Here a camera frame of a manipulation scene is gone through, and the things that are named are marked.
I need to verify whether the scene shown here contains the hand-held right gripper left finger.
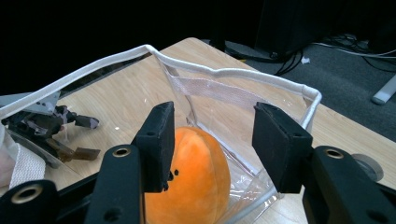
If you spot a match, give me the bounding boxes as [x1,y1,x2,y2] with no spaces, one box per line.
[131,100,176,194]

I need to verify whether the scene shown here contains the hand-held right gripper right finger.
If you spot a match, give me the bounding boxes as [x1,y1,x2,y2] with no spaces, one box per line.
[251,101,314,194]

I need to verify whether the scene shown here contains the orange plush toy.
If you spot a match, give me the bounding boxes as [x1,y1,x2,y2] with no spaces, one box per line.
[143,125,233,224]

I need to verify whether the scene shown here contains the clear plastic bag white trim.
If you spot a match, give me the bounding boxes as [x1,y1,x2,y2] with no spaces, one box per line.
[0,44,323,224]

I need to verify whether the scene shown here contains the black striped stand base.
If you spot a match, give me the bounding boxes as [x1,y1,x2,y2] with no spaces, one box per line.
[208,36,281,63]

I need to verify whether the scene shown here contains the black floor cables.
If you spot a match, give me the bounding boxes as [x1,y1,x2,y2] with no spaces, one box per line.
[273,49,304,77]

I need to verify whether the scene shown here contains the grey table cable grommet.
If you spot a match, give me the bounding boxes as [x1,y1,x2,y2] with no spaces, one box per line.
[350,153,385,183]

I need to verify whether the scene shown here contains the white metal stand frame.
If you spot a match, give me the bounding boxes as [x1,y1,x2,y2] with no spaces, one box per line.
[371,74,396,106]

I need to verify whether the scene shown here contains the bundle of floor cables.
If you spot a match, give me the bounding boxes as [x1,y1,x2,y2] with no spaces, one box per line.
[311,33,396,73]

